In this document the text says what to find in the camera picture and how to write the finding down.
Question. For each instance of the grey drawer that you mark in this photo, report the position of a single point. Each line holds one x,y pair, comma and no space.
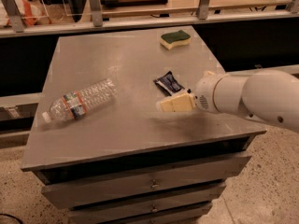
148,204
169,215
102,188

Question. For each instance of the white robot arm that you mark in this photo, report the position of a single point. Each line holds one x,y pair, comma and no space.
268,96

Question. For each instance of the middle grey drawer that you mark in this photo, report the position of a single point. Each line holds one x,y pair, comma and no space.
148,204

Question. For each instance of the dark wooden bar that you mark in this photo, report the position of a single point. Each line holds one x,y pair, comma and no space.
125,3

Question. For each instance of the top grey drawer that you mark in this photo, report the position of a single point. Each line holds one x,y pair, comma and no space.
102,188

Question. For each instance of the metal railing frame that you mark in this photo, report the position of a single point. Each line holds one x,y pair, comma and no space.
178,12

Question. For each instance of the clear plastic water bottle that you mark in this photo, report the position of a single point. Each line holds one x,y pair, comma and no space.
77,104

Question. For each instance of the grey drawer cabinet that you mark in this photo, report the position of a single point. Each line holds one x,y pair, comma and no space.
131,133

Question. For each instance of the bottom grey drawer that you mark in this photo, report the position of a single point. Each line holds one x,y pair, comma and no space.
169,215

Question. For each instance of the orange white bag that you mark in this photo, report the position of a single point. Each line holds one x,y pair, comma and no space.
31,14

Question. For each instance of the dark blue rxbar wrapper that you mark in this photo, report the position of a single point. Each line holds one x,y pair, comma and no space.
168,84

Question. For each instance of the yellow green kitchen sponge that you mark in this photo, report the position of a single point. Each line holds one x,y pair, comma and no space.
175,39

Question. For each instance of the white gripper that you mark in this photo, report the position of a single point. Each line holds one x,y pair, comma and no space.
204,92

